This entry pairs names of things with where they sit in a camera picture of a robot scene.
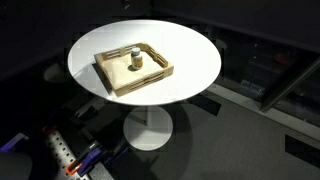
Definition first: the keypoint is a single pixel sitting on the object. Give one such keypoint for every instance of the white pill bottle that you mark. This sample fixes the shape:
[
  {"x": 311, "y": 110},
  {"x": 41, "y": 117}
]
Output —
[{"x": 137, "y": 62}]

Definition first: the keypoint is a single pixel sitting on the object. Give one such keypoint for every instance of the wooden slatted tray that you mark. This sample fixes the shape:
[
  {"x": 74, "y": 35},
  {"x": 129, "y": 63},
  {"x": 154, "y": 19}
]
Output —
[{"x": 121, "y": 75}]

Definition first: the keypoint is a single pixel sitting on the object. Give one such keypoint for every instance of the purple orange bar clamp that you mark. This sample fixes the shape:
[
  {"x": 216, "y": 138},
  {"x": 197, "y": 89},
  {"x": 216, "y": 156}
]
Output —
[{"x": 87, "y": 160}]

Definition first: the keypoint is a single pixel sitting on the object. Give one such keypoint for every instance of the grey round floor disc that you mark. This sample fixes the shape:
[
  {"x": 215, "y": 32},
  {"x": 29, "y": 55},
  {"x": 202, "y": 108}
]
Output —
[{"x": 55, "y": 73}]

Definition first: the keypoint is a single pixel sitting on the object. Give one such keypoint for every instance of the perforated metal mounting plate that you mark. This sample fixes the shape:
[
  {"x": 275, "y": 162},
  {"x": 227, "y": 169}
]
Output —
[{"x": 60, "y": 150}]

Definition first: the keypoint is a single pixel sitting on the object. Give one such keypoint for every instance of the dark diagonal metal bar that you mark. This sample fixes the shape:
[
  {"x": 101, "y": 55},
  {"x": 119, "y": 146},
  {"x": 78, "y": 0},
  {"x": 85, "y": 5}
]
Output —
[{"x": 288, "y": 86}]

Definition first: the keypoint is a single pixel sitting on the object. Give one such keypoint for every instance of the grey rounded dome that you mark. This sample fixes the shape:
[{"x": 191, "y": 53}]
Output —
[{"x": 13, "y": 166}]

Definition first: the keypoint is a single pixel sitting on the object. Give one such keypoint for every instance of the white table pedestal base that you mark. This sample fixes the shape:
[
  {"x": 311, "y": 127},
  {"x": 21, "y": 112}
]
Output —
[{"x": 148, "y": 131}]

